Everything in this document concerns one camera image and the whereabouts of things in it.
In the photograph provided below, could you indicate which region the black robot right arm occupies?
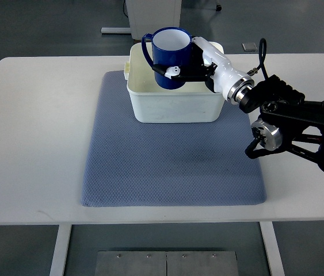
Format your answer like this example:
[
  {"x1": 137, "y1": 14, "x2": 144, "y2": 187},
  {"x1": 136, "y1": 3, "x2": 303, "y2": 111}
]
[{"x1": 235, "y1": 39, "x2": 324, "y2": 172}]

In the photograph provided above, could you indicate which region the white plastic box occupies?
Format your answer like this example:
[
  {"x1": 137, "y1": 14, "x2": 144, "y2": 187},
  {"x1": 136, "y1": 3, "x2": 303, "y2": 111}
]
[{"x1": 124, "y1": 43, "x2": 224, "y2": 123}]

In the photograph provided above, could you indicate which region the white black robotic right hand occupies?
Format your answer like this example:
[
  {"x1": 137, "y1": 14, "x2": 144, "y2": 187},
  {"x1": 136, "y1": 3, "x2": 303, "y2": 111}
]
[{"x1": 151, "y1": 37, "x2": 254, "y2": 104}]

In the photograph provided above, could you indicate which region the white table leg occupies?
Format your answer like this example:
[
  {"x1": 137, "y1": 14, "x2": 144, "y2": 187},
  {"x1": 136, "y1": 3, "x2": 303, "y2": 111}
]
[
  {"x1": 260, "y1": 221, "x2": 285, "y2": 276},
  {"x1": 49, "y1": 224, "x2": 72, "y2": 276}
]

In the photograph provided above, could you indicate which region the left white table leg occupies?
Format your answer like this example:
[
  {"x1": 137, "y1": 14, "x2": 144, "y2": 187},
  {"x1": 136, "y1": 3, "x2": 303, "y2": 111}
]
[{"x1": 49, "y1": 224, "x2": 72, "y2": 276}]

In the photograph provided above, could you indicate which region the grey metal bar on floor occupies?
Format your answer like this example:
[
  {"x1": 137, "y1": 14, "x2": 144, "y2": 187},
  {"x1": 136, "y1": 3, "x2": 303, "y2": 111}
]
[{"x1": 101, "y1": 27, "x2": 131, "y2": 35}]

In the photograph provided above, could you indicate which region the grey metal floor plate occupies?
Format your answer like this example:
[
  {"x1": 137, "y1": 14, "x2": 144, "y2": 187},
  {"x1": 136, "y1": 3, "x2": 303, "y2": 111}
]
[{"x1": 95, "y1": 251, "x2": 239, "y2": 275}]

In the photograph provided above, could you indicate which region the small grey floor plate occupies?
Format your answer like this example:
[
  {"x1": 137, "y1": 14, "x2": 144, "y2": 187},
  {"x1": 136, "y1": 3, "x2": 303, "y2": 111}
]
[{"x1": 241, "y1": 42, "x2": 258, "y2": 52}]

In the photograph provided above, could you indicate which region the right white table leg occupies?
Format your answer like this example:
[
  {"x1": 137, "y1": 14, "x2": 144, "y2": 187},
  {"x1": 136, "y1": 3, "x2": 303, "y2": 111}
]
[{"x1": 260, "y1": 221, "x2": 285, "y2": 276}]

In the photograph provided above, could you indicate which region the white cabinet in background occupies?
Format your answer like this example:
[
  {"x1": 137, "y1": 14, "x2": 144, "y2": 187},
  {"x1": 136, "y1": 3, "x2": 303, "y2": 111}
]
[{"x1": 125, "y1": 0, "x2": 182, "y2": 40}]

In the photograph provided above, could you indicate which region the blue quilted mat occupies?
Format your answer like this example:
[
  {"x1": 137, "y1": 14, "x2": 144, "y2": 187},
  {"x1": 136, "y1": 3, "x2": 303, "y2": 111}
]
[{"x1": 81, "y1": 71, "x2": 266, "y2": 207}]

